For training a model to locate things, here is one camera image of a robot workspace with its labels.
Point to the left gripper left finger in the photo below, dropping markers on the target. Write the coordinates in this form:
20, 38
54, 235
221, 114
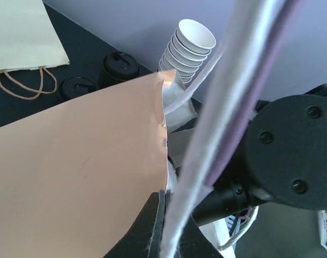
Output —
143, 239

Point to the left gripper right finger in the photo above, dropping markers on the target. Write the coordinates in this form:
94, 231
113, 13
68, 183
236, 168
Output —
193, 244

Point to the orange paper bag white handles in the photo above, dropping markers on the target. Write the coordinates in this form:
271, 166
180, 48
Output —
74, 177

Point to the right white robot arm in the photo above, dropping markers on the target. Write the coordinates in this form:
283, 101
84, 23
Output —
281, 158

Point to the black cup lid stack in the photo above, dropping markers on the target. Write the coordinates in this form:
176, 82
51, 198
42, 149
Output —
74, 87

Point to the black lidded cup right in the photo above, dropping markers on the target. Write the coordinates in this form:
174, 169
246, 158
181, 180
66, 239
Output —
117, 67

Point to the right stack paper cups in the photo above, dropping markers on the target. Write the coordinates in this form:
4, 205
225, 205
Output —
188, 48

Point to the tan paper bag brown handles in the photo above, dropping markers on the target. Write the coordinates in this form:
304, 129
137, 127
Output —
28, 41

